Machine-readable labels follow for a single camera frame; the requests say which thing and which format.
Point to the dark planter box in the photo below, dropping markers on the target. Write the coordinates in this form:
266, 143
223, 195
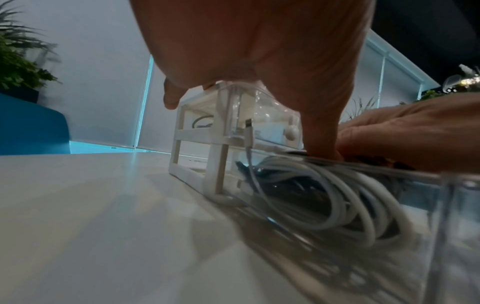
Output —
18, 95

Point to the blue sofa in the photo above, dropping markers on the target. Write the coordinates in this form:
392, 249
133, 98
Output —
30, 130

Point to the glass globe pendant lamp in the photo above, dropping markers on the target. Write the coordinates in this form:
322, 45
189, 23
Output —
461, 80

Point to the person's right hand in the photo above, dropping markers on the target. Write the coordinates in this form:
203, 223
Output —
423, 136

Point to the person's left hand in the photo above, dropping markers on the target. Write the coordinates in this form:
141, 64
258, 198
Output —
262, 38

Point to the white mini drawer box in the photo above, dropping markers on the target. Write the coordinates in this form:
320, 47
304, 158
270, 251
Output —
215, 166

